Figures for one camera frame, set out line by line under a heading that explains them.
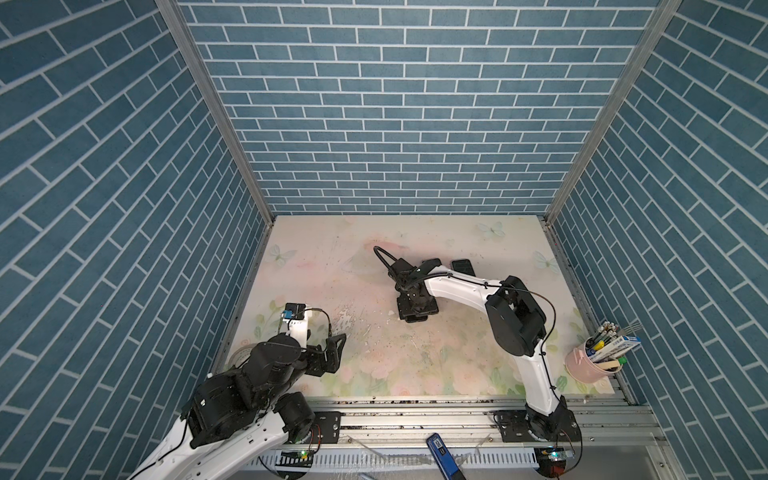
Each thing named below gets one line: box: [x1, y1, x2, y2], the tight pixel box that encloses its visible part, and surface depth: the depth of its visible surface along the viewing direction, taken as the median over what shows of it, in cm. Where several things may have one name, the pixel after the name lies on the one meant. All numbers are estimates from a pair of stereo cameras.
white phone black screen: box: [450, 259, 476, 277], surface depth 107 cm
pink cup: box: [564, 337, 623, 384], surface depth 78 cm
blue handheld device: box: [426, 433, 466, 480], surface depth 70 cm
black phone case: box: [396, 306, 439, 323], surface depth 86 cm
